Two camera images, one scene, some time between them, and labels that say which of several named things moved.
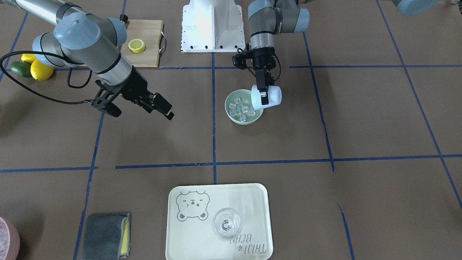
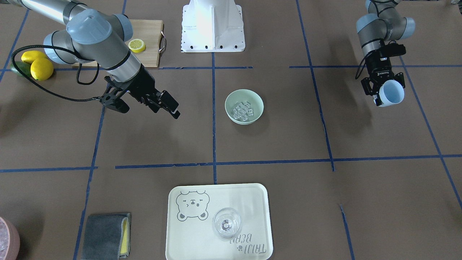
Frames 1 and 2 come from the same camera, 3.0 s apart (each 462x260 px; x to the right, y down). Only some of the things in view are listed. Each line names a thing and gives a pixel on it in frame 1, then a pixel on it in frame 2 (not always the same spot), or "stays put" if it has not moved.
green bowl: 238,106 stays put
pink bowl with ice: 9,240 stays put
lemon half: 136,45 stays put
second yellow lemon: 29,57 stays put
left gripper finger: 264,97 to 399,77
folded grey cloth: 107,237 stays put
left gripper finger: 261,80 to 371,87
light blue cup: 274,96 to 391,92
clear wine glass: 226,222 stays put
